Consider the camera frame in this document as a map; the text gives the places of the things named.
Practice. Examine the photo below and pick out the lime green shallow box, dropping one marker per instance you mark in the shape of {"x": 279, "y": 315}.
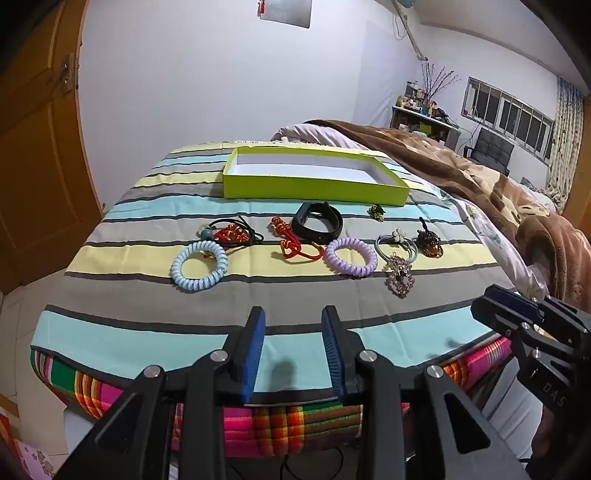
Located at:
{"x": 300, "y": 187}

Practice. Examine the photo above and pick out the small green brooch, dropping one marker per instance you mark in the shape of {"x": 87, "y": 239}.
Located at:
{"x": 376, "y": 212}

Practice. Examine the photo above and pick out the barred window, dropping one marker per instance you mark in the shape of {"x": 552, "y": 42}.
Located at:
{"x": 508, "y": 115}

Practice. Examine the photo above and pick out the floral curtain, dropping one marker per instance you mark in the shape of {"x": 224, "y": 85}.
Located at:
{"x": 565, "y": 138}

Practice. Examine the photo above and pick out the square wall mirror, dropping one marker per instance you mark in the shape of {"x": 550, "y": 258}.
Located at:
{"x": 286, "y": 11}

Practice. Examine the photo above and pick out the metal door hinge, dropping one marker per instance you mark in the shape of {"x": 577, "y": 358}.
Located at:
{"x": 68, "y": 74}

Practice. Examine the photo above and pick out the pink floral box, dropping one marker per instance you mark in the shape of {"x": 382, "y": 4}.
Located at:
{"x": 27, "y": 457}

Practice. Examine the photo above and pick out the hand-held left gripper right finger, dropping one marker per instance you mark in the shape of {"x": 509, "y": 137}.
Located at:
{"x": 331, "y": 344}

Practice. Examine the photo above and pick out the black wristband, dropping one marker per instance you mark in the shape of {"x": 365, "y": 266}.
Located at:
{"x": 300, "y": 222}

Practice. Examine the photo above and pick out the brown beaded hair clip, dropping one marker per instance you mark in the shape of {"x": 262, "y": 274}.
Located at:
{"x": 427, "y": 242}

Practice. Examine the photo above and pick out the air conditioner unit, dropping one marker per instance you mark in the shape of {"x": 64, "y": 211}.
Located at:
{"x": 405, "y": 2}

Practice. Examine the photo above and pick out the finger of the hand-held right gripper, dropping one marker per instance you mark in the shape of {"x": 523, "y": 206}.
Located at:
{"x": 494, "y": 311}
{"x": 508, "y": 295}

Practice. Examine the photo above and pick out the purple decorative branches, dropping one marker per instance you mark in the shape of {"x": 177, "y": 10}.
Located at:
{"x": 438, "y": 81}

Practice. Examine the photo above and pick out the cluttered wooden shelf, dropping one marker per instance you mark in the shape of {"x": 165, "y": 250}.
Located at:
{"x": 415, "y": 117}

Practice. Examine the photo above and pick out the white wall pipe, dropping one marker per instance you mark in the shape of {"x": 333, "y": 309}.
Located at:
{"x": 411, "y": 32}

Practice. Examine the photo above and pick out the orange wooden door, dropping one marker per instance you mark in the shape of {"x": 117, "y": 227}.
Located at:
{"x": 37, "y": 184}

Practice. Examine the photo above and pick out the brown patterned blanket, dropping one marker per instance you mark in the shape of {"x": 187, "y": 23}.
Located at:
{"x": 461, "y": 170}

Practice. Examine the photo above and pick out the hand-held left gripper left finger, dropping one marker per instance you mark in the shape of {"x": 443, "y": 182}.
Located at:
{"x": 256, "y": 344}

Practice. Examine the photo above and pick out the black chair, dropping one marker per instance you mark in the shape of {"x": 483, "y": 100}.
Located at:
{"x": 494, "y": 147}

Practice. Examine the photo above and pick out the rhinestone brooch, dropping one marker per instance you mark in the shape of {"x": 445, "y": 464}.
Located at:
{"x": 400, "y": 274}

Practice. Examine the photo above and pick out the cluster of bottles and jars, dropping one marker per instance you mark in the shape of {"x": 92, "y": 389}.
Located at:
{"x": 418, "y": 99}

